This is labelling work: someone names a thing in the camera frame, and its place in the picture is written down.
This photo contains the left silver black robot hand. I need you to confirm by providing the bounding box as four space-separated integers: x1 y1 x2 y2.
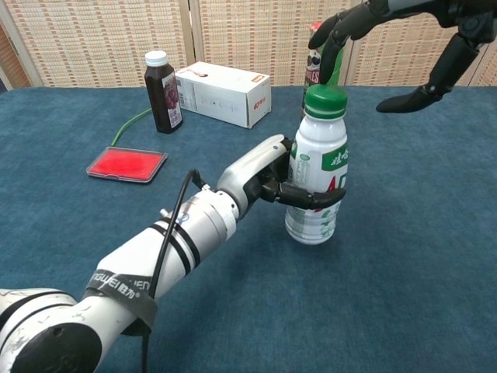
216 134 347 218

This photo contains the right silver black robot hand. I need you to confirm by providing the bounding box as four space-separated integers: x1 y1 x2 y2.
308 0 497 114

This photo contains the white plastic drink bottle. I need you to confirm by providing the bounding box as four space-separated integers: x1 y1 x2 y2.
284 114 349 246

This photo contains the green screw cap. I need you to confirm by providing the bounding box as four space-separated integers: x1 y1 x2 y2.
304 83 349 120

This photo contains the dark juice bottle white cap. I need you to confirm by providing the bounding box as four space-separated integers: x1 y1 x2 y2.
144 51 185 135

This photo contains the white cardboard box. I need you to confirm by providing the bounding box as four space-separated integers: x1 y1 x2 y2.
175 61 272 130

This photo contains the green chips can red lid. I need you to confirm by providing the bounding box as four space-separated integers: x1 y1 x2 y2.
301 21 346 120

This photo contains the red ink pad clear case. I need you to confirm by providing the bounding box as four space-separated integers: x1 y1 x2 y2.
85 146 169 185

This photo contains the blue table cloth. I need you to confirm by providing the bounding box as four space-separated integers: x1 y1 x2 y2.
0 85 497 373

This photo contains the woven folding screen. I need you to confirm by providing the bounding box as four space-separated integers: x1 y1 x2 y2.
0 0 497 92

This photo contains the green cable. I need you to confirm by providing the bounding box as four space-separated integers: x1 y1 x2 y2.
111 107 153 148

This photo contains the black printed strap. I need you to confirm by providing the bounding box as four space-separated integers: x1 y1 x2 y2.
85 277 158 331

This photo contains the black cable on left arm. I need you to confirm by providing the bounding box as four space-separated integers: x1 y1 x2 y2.
140 169 213 373

